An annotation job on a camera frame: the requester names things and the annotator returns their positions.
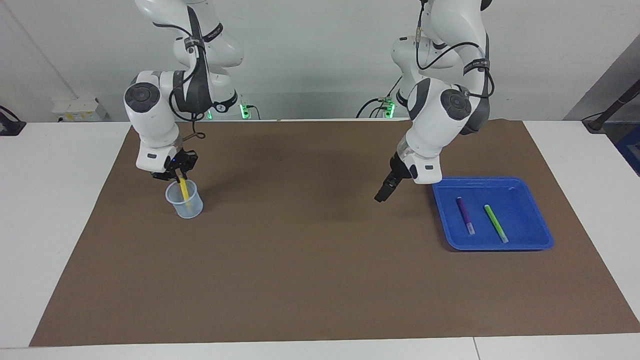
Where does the purple marker pen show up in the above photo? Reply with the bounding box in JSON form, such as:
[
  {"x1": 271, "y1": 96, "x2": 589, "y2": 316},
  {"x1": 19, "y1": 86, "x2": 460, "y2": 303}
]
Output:
[{"x1": 455, "y1": 196, "x2": 476, "y2": 236}]

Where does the green marker pen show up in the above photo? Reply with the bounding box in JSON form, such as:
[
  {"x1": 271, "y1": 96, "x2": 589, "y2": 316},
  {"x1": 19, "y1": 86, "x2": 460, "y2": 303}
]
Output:
[{"x1": 483, "y1": 204, "x2": 510, "y2": 244}]

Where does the blue plastic tray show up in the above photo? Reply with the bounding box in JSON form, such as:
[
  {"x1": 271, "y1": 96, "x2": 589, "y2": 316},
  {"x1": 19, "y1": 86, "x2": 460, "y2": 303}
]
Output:
[{"x1": 431, "y1": 176, "x2": 555, "y2": 251}]

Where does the clear plastic cup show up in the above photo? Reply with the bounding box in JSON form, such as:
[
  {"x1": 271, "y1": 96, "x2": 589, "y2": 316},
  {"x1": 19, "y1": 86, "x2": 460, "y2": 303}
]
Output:
[{"x1": 165, "y1": 179, "x2": 204, "y2": 219}]

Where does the brown table mat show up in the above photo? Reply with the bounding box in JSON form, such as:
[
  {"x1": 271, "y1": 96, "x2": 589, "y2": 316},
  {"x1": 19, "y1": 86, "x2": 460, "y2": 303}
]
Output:
[{"x1": 29, "y1": 120, "x2": 640, "y2": 347}]

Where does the blue crate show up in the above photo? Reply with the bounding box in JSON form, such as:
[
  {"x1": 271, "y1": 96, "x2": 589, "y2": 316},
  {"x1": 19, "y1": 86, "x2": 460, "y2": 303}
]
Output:
[{"x1": 616, "y1": 125, "x2": 640, "y2": 177}]

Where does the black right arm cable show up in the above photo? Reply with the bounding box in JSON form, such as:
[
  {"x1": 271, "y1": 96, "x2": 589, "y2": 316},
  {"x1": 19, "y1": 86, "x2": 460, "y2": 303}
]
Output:
[{"x1": 152, "y1": 0, "x2": 211, "y2": 142}]

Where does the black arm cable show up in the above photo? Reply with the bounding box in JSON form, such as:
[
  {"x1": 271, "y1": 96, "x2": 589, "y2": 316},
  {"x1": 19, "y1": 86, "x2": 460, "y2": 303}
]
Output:
[
  {"x1": 152, "y1": 0, "x2": 211, "y2": 142},
  {"x1": 415, "y1": 0, "x2": 496, "y2": 99}
]

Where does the black base cable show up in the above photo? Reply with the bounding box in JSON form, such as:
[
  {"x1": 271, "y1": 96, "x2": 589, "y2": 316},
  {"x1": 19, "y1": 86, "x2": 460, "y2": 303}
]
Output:
[{"x1": 356, "y1": 77, "x2": 403, "y2": 119}]

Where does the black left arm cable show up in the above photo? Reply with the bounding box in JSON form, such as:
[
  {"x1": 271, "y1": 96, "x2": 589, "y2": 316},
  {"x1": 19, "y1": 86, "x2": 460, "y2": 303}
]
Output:
[{"x1": 415, "y1": 0, "x2": 496, "y2": 99}]

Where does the white wall socket box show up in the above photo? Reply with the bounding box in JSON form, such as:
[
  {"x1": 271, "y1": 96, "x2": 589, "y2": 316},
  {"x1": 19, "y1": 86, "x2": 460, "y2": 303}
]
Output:
[{"x1": 51, "y1": 96, "x2": 108, "y2": 122}]

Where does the black clamp mount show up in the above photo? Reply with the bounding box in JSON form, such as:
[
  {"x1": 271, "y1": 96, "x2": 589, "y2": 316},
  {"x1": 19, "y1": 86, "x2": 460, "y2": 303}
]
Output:
[{"x1": 0, "y1": 106, "x2": 27, "y2": 137}]

